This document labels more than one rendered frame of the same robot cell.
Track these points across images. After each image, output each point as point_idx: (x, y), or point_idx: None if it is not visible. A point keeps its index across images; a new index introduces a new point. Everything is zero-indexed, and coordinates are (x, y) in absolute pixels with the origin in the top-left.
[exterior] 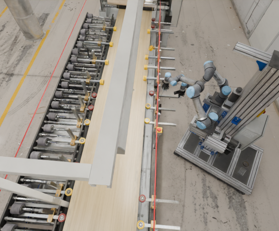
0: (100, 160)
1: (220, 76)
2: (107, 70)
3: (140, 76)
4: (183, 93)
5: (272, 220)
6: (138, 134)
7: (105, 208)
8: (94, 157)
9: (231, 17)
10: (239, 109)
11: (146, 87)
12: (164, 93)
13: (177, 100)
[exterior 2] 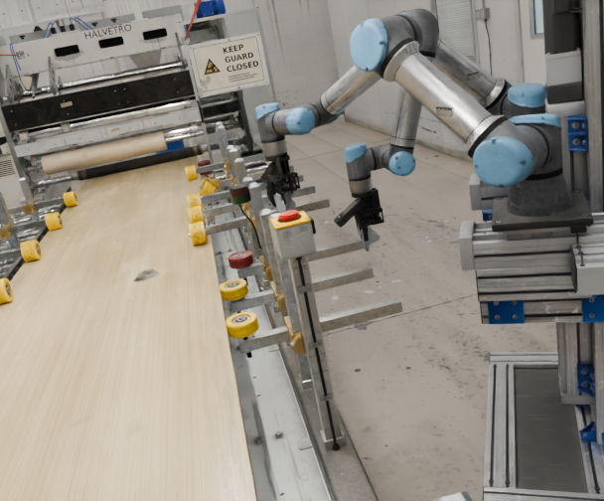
0: None
1: (472, 62)
2: (34, 271)
3: (181, 243)
4: (376, 206)
5: None
6: (207, 376)
7: None
8: None
9: (451, 165)
10: None
11: (211, 253)
12: (329, 363)
13: (391, 364)
